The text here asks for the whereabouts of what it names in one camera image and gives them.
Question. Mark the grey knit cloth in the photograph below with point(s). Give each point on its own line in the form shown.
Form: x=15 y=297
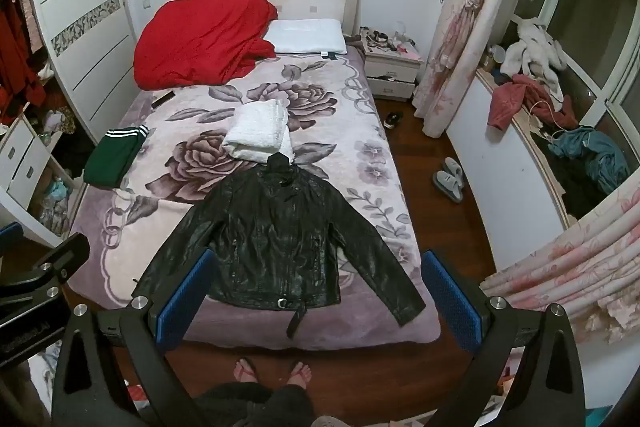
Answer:
x=330 y=422

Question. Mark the white wardrobe door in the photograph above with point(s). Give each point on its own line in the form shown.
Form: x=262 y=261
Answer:
x=75 y=7

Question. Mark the person's foot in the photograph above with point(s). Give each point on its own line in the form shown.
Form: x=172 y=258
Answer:
x=246 y=369
x=300 y=374

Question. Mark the person's right foot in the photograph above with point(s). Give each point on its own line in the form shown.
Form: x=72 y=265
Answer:
x=300 y=374

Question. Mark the dark garment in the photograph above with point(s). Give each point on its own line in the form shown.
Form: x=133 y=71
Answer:
x=570 y=187

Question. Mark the black shoe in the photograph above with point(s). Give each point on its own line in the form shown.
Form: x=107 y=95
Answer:
x=394 y=120

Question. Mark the white nightstand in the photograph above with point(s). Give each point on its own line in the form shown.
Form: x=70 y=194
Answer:
x=390 y=69

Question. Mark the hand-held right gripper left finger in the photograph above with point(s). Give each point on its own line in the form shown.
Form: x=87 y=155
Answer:
x=185 y=302

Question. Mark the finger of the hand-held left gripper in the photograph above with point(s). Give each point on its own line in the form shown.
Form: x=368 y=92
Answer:
x=9 y=237
x=60 y=257

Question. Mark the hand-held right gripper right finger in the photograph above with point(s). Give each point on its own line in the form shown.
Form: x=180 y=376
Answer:
x=452 y=302

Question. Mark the teal garment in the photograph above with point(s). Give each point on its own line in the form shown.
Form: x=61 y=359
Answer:
x=595 y=157

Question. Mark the person's dark trousers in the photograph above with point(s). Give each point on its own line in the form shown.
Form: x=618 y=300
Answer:
x=250 y=407

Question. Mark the red hanging clothes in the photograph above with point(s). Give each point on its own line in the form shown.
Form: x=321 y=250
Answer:
x=15 y=57

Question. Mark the white pillow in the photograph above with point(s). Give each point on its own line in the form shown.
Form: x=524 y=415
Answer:
x=305 y=37

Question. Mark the cup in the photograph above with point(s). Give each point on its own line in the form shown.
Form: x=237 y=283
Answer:
x=496 y=56

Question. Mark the white drawer unit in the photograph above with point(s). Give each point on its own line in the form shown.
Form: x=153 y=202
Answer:
x=20 y=157

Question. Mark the white plush garment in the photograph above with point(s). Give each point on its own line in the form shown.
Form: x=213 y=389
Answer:
x=532 y=52

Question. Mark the loose pink floral curtain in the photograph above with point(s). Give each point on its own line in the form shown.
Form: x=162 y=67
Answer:
x=575 y=257

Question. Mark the black leather jacket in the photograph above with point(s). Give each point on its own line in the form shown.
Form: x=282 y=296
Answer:
x=280 y=237

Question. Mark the person's left foot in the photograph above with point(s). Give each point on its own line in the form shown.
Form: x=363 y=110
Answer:
x=246 y=369

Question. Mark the pile of small items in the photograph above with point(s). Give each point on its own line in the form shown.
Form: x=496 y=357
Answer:
x=382 y=39

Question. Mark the grey slipper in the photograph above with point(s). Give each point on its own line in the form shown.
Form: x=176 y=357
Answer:
x=455 y=171
x=446 y=187

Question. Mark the red blanket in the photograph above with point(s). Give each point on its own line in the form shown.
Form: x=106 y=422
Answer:
x=200 y=37

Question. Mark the green pants with white stripes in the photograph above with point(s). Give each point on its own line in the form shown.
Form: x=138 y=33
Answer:
x=110 y=157

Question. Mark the tied pink floral curtain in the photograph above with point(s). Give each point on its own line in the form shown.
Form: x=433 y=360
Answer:
x=450 y=32

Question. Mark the white folded blanket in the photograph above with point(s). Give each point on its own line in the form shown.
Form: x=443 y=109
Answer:
x=257 y=132

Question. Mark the dusty red garment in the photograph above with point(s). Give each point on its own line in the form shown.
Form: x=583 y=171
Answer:
x=510 y=99

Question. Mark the black remote control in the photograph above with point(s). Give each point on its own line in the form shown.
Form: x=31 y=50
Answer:
x=163 y=99

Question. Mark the floral bed blanket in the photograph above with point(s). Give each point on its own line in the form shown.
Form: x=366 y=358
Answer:
x=325 y=112

